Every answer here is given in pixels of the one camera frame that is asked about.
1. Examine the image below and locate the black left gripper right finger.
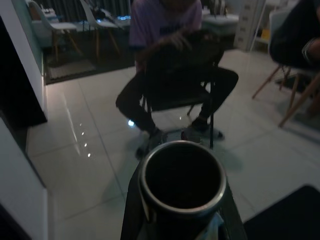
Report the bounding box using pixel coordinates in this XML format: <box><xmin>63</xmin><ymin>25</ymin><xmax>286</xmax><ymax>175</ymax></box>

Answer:
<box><xmin>216</xmin><ymin>189</ymin><xmax>249</xmax><ymax>240</ymax></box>

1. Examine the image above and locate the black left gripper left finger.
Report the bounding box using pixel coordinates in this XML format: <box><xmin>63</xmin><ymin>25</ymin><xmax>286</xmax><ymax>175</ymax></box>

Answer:
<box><xmin>121</xmin><ymin>164</ymin><xmax>156</xmax><ymax>240</ymax></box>

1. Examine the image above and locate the small broom with white brush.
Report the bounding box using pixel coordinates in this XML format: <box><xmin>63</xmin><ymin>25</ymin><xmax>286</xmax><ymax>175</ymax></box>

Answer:
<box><xmin>138</xmin><ymin>140</ymin><xmax>228</xmax><ymax>240</ymax></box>

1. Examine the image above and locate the black floor mat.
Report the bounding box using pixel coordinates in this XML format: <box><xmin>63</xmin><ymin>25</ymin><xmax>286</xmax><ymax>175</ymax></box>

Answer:
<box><xmin>243</xmin><ymin>184</ymin><xmax>320</xmax><ymax>240</ymax></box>

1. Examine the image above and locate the black folding chair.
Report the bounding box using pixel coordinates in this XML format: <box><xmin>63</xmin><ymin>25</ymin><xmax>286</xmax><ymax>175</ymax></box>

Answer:
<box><xmin>141</xmin><ymin>44</ymin><xmax>226</xmax><ymax>149</ymax></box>

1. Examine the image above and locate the dark ribbed doormat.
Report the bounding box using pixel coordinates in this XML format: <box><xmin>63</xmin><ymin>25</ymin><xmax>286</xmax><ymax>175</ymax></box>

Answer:
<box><xmin>45</xmin><ymin>58</ymin><xmax>98</xmax><ymax>81</ymax></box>

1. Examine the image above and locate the white chair with wooden legs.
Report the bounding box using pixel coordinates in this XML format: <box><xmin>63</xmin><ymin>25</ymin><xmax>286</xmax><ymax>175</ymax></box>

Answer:
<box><xmin>251</xmin><ymin>9</ymin><xmax>320</xmax><ymax>129</ymax></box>

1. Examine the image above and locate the seated person in purple shirt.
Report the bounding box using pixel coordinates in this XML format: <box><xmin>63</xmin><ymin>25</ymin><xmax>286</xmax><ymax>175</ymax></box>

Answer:
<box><xmin>115</xmin><ymin>0</ymin><xmax>240</xmax><ymax>161</ymax></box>

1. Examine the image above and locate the white shell chair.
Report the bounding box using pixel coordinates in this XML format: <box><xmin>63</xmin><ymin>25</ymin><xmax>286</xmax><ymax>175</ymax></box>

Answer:
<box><xmin>25</xmin><ymin>0</ymin><xmax>84</xmax><ymax>64</ymax></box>
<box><xmin>79</xmin><ymin>0</ymin><xmax>124</xmax><ymax>64</ymax></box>

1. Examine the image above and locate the white drawer cabinet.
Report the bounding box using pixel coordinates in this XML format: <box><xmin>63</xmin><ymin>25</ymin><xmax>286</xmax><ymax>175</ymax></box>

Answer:
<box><xmin>234</xmin><ymin>0</ymin><xmax>266</xmax><ymax>53</ymax></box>

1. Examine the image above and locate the seated person in dark clothes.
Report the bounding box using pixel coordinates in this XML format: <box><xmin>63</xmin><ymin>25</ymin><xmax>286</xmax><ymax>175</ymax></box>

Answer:
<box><xmin>270</xmin><ymin>0</ymin><xmax>320</xmax><ymax>70</ymax></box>

